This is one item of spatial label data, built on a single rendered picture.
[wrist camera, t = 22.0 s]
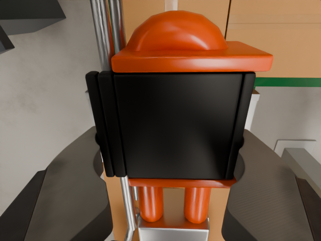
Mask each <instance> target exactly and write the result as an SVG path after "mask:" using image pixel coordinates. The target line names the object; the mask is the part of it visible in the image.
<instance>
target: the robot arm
mask: <svg viewBox="0 0 321 241"><path fill-rule="evenodd" d="M103 171H104V167H103V162H102V157H101V150H100V145H99V140H98V136H97V131H96V126H93V127H91V128H90V129H88V130H87V131H86V132H84V133H83V134H82V135H81V136H79V137H78V138H77V139H75V140H74V141H73V142H72V143H70V144H69V145H68V146H67V147H65V148H64V149H63V150H62V151H61V152H60V153H59V154H58V155H57V156H56V157H55V158H54V159H53V160H52V161H51V162H50V164H49V165H48V166H47V168H46V169H45V170H42V171H38V172H37V173H36V174H35V175H34V176H33V178H32V179H31V180H30V181H29V182H28V184H27V185H26V186H25V187H24V189H23V190H22V191H21V192H20V193H19V194H18V196H17V197H16V198H15V199H14V200H13V202H12V203H11V204H10V205H9V206H8V208H7V209H6V210H5V211H4V212H3V214H2V215H1V216H0V241H104V240H105V239H106V238H107V237H108V236H109V235H110V234H111V232H112V230H113V220H112V213H111V207H110V202H109V197H108V191H107V185H106V182H105V181H104V180H103V179H102V178H101V175H102V173H103ZM234 177H235V178H236V180H237V182H236V183H234V184H233V185H231V187H230V191H229V196H228V200H227V204H226V208H225V214H224V219H223V224H222V229H221V233H222V237H223V239H224V240H225V241H321V198H320V197H319V196H318V194H317V193H316V192H315V191H314V189H313V188H312V187H311V186H310V184H309V183H308V182H307V180H306V179H301V178H298V177H297V176H296V175H295V173H294V172H293V171H292V169H291V168H290V167H289V166H288V165H287V163H286V162H285V161H284V160H283V159H282V158H281V157H280V156H279V155H278V154H276V153H275V152H274V151H273V150H272V149H271V148H269V147H268V146H267V145H266V144H265V143H263V142H262V141H261V140H260V139H258V138H257V137H256V136H255V135H254V134H253V133H251V132H250V131H249V130H247V129H244V133H243V138H242V142H241V146H240V149H239V152H238V156H237V160H236V165H235V170H234Z"/></svg>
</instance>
